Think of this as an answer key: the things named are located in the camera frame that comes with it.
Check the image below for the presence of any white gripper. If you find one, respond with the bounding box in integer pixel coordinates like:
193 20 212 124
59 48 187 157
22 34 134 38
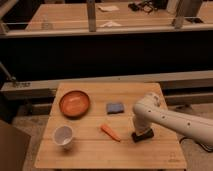
145 92 161 107

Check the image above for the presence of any black eraser block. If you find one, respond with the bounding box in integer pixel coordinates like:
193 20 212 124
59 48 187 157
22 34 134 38
131 129 154 143

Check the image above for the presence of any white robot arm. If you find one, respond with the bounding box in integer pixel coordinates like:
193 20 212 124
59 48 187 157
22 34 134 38
133 92 213 146

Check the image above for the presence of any blue sponge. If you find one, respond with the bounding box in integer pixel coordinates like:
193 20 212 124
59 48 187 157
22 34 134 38
106 102 124 114

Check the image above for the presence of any orange carrot toy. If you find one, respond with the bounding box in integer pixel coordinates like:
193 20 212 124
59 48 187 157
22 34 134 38
101 124 121 142

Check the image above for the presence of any orange bowl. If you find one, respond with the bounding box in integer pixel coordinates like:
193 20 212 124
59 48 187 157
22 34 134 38
59 90 90 118

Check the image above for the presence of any white folded paper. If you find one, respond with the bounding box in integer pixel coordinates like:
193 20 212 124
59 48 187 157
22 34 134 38
100 21 122 28

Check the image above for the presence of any white cup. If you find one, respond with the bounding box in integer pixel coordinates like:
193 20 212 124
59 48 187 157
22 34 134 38
52 125 73 149

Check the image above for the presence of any black gear on far table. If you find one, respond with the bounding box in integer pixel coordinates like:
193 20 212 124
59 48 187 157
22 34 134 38
128 0 157 14

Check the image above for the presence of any white paper on far table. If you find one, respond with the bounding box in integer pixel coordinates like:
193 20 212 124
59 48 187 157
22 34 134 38
98 5 119 12

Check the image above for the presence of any brown cardboard box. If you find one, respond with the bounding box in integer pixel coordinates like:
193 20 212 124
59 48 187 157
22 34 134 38
0 120 31 171

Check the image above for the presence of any black cable on floor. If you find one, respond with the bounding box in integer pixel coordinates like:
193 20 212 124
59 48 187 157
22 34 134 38
179 136 213 154

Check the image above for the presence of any grey right post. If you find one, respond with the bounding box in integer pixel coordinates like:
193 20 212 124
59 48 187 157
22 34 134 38
172 0 191 29

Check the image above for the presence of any grey vertical post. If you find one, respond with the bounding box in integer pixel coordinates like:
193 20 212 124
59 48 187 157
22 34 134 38
87 0 96 32

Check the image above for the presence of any metal clamp bracket left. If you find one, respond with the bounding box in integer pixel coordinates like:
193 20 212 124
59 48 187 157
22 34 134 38
0 61 30 88

